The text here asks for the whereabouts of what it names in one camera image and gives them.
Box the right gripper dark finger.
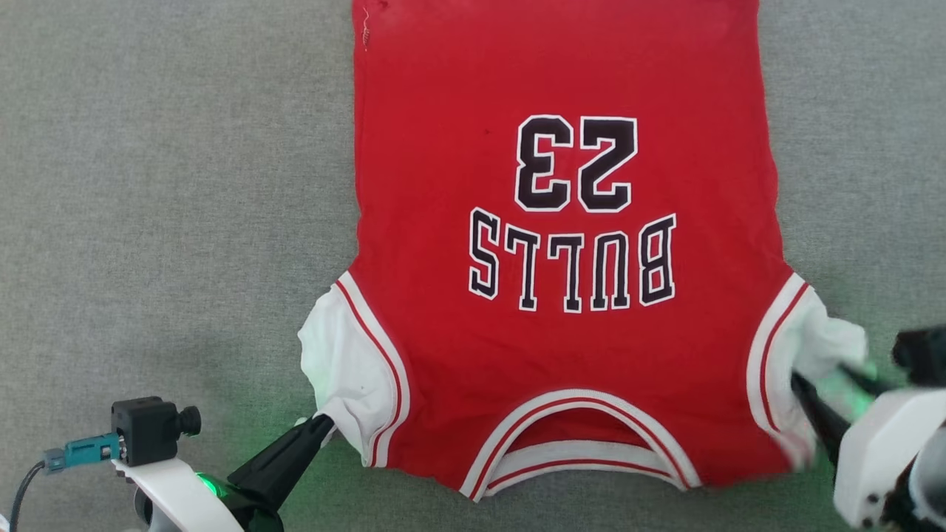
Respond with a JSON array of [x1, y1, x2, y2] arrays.
[[791, 372, 852, 468], [841, 363, 896, 398]]

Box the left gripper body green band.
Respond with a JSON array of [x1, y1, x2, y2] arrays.
[[194, 471, 286, 532]]

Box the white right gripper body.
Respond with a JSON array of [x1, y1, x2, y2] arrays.
[[834, 387, 946, 530]]

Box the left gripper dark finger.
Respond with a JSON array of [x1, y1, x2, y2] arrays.
[[228, 415, 336, 512]]

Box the red Bulls 23 jersey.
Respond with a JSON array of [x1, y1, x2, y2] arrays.
[[298, 0, 869, 503]]

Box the grey fabric sofa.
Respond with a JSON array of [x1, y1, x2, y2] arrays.
[[0, 0, 946, 532]]

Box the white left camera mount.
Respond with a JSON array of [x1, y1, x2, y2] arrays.
[[111, 457, 245, 532]]

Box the black cable teal connector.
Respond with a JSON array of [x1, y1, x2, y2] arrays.
[[7, 434, 123, 532]]

